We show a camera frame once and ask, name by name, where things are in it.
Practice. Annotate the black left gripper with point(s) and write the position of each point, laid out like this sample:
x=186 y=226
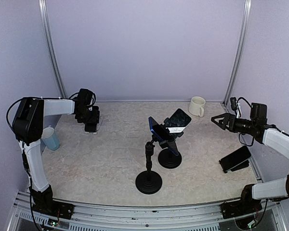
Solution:
x=94 y=119

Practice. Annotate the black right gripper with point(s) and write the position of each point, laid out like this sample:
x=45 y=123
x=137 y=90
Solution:
x=228 y=117

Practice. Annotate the black phone with silver back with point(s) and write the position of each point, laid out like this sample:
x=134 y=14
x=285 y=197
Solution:
x=178 y=119

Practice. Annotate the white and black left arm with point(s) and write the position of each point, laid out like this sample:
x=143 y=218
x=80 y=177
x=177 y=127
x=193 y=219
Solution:
x=28 y=125

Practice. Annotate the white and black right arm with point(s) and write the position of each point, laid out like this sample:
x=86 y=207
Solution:
x=273 y=144

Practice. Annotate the white folding phone stand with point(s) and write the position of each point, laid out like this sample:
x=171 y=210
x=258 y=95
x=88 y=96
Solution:
x=99 y=122

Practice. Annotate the black folding phone stand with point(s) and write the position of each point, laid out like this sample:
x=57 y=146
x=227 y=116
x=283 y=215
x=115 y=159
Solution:
x=239 y=167

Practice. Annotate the blue phone in front holder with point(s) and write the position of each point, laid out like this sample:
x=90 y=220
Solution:
x=162 y=136

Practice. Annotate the black round stand base rear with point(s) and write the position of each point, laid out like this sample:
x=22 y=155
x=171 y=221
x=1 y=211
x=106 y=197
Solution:
x=166 y=158

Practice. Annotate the black front stand with pole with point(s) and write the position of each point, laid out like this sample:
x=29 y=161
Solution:
x=149 y=182

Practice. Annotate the white ceramic mug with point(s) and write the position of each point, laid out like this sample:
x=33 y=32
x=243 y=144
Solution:
x=196 y=106

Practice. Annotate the light blue plastic cup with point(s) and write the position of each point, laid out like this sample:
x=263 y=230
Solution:
x=50 y=138

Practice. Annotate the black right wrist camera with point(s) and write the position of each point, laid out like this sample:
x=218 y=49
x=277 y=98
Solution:
x=233 y=102

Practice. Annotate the aluminium front rail base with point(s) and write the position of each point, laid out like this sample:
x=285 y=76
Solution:
x=93 y=217

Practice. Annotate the right aluminium frame post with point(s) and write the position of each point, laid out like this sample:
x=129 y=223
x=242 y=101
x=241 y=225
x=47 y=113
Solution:
x=239 y=51

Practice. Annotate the aluminium frame post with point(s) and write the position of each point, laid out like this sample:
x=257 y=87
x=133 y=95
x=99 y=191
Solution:
x=50 y=47
x=239 y=51

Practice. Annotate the left aluminium frame post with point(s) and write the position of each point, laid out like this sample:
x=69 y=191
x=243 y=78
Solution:
x=50 y=47

